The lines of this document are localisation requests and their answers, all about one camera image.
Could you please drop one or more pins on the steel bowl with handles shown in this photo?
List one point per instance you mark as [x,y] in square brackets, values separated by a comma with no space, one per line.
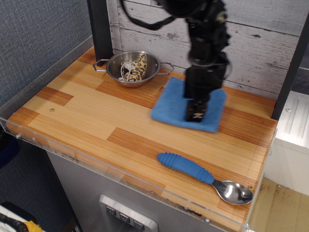
[112,67]

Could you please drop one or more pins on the clear acrylic table guard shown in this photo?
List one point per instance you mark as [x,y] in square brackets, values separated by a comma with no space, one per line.
[84,116]

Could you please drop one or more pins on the black frame post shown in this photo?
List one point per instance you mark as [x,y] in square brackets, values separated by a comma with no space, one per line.
[292,71]
[100,27]

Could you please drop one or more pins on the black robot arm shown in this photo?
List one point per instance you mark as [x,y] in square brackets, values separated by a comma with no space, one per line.
[206,21]

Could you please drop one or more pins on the leopard print plush toy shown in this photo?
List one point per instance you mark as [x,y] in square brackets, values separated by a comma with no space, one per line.
[134,71]

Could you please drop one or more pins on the blue handled metal spoon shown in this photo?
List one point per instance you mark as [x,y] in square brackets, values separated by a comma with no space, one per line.
[231,192]

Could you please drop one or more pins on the yellow black object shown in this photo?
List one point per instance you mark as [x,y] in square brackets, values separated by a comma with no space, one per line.
[15,219]

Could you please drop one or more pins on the silver toy fridge cabinet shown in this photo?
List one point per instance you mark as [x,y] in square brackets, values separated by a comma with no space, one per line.
[83,188]

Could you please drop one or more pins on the black left frame post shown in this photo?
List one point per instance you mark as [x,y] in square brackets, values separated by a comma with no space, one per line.
[100,27]

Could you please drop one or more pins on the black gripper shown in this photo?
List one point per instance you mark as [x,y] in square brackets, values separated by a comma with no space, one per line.
[203,77]

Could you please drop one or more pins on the blue cloth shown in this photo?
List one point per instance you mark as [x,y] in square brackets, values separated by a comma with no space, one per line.
[171,108]

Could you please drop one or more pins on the white box with grooves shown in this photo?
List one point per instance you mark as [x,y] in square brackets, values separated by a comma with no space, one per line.
[288,160]

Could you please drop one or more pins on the black right frame post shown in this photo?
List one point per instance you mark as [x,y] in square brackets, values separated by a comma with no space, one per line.
[292,71]

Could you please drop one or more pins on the silver dispenser button panel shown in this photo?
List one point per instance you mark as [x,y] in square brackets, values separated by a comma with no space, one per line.
[121,218]

